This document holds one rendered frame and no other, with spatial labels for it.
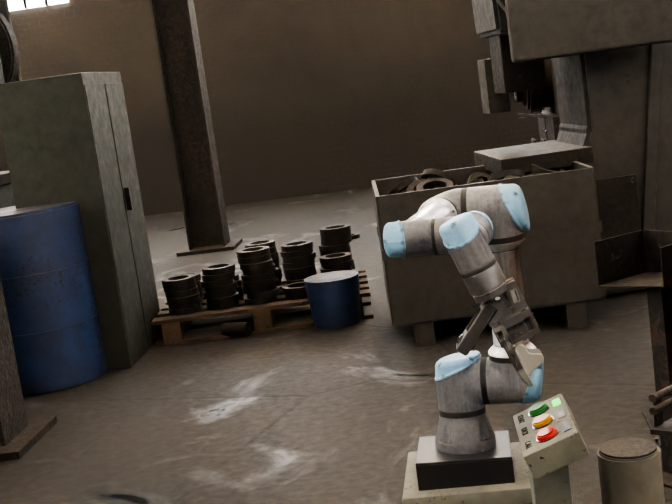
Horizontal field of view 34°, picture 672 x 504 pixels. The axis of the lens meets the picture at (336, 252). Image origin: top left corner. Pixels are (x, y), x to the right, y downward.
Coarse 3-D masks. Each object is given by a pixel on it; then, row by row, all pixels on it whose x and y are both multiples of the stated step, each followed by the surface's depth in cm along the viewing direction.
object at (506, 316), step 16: (512, 288) 210; (496, 304) 211; (512, 304) 210; (528, 304) 212; (496, 320) 211; (512, 320) 209; (528, 320) 210; (496, 336) 210; (512, 336) 211; (528, 336) 210
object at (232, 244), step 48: (192, 0) 918; (192, 48) 915; (192, 96) 922; (192, 144) 929; (192, 192) 936; (192, 240) 942; (240, 240) 953; (0, 288) 452; (0, 336) 446; (0, 384) 440; (0, 432) 437
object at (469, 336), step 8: (488, 304) 211; (480, 312) 211; (488, 312) 211; (472, 320) 214; (480, 320) 211; (488, 320) 211; (472, 328) 211; (480, 328) 211; (464, 336) 212; (472, 336) 212; (456, 344) 215; (464, 344) 212; (472, 344) 212; (464, 352) 212
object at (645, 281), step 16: (608, 240) 326; (624, 240) 329; (640, 240) 333; (656, 240) 329; (608, 256) 326; (624, 256) 330; (640, 256) 333; (656, 256) 330; (608, 272) 327; (624, 272) 330; (640, 272) 334; (656, 272) 330; (656, 288) 315; (656, 304) 316; (656, 320) 317; (656, 336) 319; (656, 352) 320; (656, 368) 321; (656, 384) 322
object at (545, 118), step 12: (552, 60) 708; (552, 72) 716; (552, 84) 723; (516, 96) 736; (528, 96) 728; (540, 96) 725; (552, 96) 728; (528, 108) 739; (540, 108) 734; (552, 108) 741; (540, 120) 776; (552, 120) 701; (540, 132) 786; (552, 132) 710
